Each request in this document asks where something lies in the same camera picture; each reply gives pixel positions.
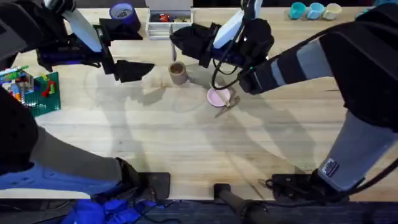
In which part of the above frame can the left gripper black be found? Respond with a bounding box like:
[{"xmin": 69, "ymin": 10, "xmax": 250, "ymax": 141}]
[{"xmin": 35, "ymin": 17, "xmax": 155, "ymax": 83}]

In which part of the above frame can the slim wooden utensil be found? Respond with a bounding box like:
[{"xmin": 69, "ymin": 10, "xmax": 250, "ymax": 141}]
[{"xmin": 170, "ymin": 24, "xmax": 178, "ymax": 62}]

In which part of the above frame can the brown cylindrical container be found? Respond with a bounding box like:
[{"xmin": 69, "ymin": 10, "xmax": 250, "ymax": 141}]
[{"xmin": 168, "ymin": 60, "xmax": 189, "ymax": 86}]

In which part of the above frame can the upright flat wrist plate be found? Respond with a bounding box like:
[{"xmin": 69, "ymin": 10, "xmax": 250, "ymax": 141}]
[
  {"xmin": 43, "ymin": 0, "xmax": 104, "ymax": 54},
  {"xmin": 212, "ymin": 0, "xmax": 264, "ymax": 50}
]

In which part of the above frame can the pink plate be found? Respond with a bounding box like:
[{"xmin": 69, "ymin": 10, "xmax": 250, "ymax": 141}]
[{"xmin": 206, "ymin": 86, "xmax": 232, "ymax": 108}]

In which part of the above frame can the white box with small parts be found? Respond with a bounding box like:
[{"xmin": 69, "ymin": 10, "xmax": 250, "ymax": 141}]
[{"xmin": 145, "ymin": 0, "xmax": 194, "ymax": 41}]

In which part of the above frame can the blue tape roll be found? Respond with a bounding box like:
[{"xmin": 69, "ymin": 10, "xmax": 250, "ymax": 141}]
[{"xmin": 109, "ymin": 2, "xmax": 142, "ymax": 32}]

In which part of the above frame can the green board with toy blocks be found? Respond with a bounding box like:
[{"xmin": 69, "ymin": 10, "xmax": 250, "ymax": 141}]
[{"xmin": 0, "ymin": 65, "xmax": 62, "ymax": 118}]

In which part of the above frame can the teal cup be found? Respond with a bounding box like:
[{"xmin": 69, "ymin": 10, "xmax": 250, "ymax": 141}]
[{"xmin": 287, "ymin": 2, "xmax": 307, "ymax": 21}]

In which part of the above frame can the light blue cup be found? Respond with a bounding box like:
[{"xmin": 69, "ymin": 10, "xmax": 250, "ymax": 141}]
[{"xmin": 306, "ymin": 2, "xmax": 326, "ymax": 21}]

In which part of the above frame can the cream cup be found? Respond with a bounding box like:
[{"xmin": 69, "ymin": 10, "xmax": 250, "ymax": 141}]
[{"xmin": 323, "ymin": 2, "xmax": 343, "ymax": 21}]

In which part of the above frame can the black cylindrical pole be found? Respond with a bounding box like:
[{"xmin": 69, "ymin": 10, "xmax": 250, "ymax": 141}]
[{"xmin": 213, "ymin": 183, "xmax": 281, "ymax": 224}]

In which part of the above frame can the blue cloth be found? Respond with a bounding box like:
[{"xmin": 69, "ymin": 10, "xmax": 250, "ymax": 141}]
[{"xmin": 60, "ymin": 198, "xmax": 163, "ymax": 224}]

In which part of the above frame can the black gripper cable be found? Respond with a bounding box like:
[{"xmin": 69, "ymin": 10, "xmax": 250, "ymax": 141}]
[{"xmin": 211, "ymin": 23, "xmax": 247, "ymax": 91}]

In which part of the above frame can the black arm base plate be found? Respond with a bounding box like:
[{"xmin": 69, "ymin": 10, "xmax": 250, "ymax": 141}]
[
  {"xmin": 271, "ymin": 172, "xmax": 320, "ymax": 201},
  {"xmin": 136, "ymin": 171, "xmax": 172, "ymax": 201}
]

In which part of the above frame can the black rail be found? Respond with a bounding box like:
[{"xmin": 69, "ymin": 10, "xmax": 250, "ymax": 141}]
[{"xmin": 0, "ymin": 198, "xmax": 398, "ymax": 224}]

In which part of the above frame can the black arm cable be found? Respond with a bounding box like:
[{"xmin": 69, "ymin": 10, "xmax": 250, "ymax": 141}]
[{"xmin": 338, "ymin": 157, "xmax": 398, "ymax": 200}]

